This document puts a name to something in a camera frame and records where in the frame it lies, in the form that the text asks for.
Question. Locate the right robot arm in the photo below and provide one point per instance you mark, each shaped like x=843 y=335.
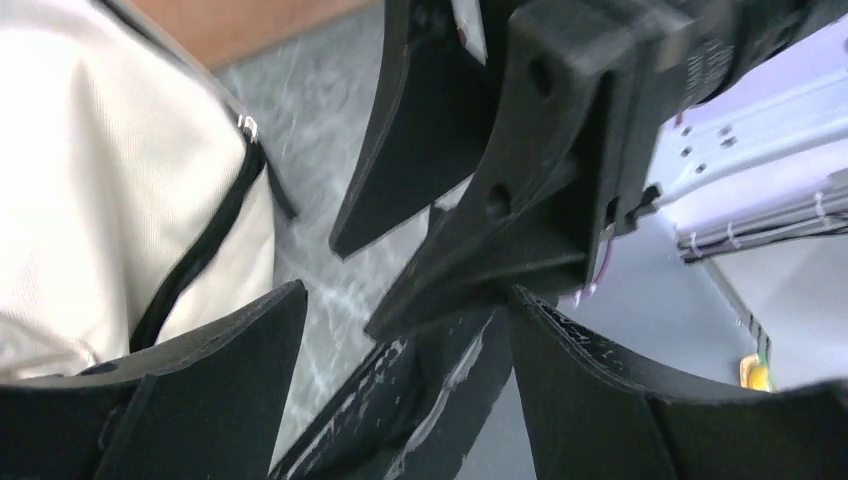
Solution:
x=748 y=159

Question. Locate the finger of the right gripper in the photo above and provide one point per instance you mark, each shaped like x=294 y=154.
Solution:
x=532 y=212
x=432 y=117

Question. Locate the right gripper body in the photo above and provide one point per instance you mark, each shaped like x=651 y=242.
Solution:
x=662 y=57

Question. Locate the wooden board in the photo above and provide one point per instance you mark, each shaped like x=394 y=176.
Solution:
x=217 y=32

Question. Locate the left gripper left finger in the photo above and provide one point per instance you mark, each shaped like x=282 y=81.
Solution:
x=207 y=404

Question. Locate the black base frame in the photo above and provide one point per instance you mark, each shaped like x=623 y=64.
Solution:
x=411 y=410

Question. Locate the beige canvas backpack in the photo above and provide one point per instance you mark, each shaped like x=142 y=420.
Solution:
x=136 y=200

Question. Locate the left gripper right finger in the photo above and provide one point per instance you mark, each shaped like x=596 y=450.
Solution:
x=595 y=409

